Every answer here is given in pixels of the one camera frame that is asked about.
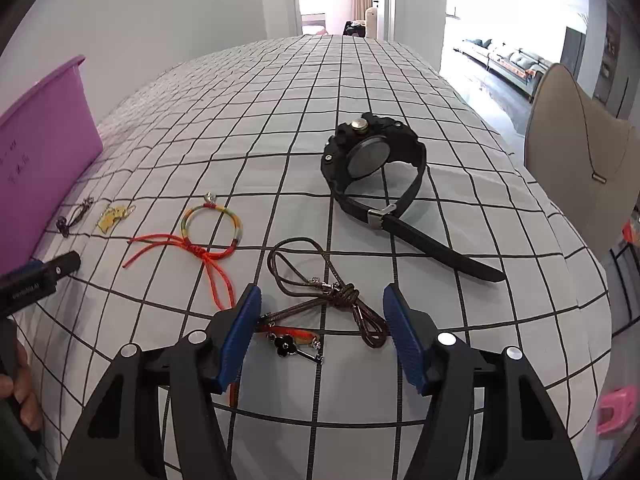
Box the black cord bracelet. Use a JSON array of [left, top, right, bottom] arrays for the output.
[[56, 197, 96, 238]]

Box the multicolour bracelet with red cords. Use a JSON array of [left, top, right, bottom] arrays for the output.
[[122, 192, 244, 408]]

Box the black wrist watch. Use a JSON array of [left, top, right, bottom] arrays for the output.
[[321, 111, 506, 283]]

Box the gold flower charm chain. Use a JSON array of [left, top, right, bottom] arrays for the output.
[[97, 202, 136, 233]]

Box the dark cabinet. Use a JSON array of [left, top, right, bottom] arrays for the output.
[[562, 25, 588, 81]]

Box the beige chair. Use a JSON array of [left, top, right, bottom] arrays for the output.
[[524, 62, 640, 251]]

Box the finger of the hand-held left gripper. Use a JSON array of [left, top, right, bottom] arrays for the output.
[[30, 251, 82, 286], [0, 258, 48, 281]]

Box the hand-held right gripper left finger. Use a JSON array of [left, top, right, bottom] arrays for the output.
[[56, 284, 263, 480]]

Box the black flower charm bracelet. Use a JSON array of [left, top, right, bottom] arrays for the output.
[[256, 324, 326, 365]]

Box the grey sofa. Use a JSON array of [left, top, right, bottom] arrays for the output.
[[454, 37, 553, 86]]

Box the pink plastic stool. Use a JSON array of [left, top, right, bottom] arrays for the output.
[[596, 387, 638, 436]]

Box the person's left hand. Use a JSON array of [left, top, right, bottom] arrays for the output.
[[0, 342, 45, 433]]

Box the brown cord bracelet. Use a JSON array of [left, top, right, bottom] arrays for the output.
[[257, 236, 391, 350]]

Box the white black checkered tablecloth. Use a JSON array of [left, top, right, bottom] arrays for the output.
[[10, 34, 613, 480]]

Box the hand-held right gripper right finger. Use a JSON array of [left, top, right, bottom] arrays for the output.
[[382, 282, 583, 480]]

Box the black metal chair frame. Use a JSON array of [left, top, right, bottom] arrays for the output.
[[600, 245, 640, 336]]

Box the pink plastic tub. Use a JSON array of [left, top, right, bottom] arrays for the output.
[[0, 55, 104, 281]]

